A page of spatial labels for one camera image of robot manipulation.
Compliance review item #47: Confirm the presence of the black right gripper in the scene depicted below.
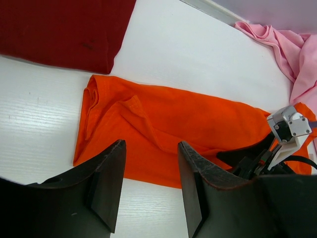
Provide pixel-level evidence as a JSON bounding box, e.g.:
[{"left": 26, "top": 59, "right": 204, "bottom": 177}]
[{"left": 215, "top": 132, "right": 317, "bottom": 180}]

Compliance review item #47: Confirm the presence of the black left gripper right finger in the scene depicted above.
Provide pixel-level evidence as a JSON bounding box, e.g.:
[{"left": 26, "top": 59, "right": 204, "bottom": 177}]
[{"left": 178, "top": 142, "right": 317, "bottom": 238}]

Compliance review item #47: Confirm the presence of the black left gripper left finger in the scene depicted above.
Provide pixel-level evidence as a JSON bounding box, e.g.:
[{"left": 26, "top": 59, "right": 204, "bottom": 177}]
[{"left": 0, "top": 140, "right": 126, "bottom": 238}]

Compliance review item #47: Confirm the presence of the orange t-shirt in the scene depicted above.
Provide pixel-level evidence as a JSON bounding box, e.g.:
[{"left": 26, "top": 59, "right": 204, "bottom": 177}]
[{"left": 73, "top": 74, "right": 317, "bottom": 189}]

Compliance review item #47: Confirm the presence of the pink t-shirt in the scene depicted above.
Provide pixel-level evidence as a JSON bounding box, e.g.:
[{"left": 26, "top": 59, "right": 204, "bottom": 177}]
[{"left": 234, "top": 22, "right": 317, "bottom": 110}]

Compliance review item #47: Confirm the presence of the dark red folded t-shirt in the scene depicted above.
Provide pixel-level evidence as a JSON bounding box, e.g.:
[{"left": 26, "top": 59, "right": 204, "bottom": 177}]
[{"left": 0, "top": 0, "right": 135, "bottom": 74}]

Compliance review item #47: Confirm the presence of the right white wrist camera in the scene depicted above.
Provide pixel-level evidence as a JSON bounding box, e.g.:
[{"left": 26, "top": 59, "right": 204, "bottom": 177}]
[{"left": 267, "top": 106, "right": 317, "bottom": 170}]

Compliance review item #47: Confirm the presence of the aluminium table edge rail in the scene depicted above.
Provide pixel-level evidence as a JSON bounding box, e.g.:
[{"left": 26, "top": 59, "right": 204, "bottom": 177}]
[{"left": 181, "top": 0, "right": 249, "bottom": 26}]

